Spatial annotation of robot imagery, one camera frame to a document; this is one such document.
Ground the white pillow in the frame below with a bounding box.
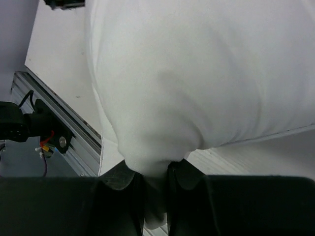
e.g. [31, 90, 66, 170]
[85, 0, 315, 229]

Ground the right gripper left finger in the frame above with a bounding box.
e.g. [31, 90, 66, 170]
[100, 160, 141, 191]

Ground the aluminium front rail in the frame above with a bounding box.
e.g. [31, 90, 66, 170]
[11, 67, 103, 177]

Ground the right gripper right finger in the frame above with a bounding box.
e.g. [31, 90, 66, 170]
[168, 159, 205, 190]

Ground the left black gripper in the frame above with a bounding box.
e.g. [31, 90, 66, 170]
[44, 0, 85, 10]

